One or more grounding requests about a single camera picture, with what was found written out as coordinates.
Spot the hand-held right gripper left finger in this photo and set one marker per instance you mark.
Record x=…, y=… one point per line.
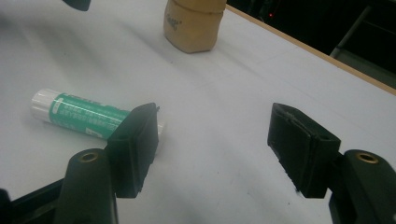
x=130, y=149

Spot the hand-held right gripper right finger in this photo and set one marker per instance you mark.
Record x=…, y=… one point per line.
x=305, y=155

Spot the green and white glue stick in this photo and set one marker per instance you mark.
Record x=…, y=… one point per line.
x=77, y=115

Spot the wooden table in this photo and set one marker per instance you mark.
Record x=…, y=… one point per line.
x=311, y=49

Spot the white-legged desk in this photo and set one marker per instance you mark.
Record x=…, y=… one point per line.
x=351, y=31

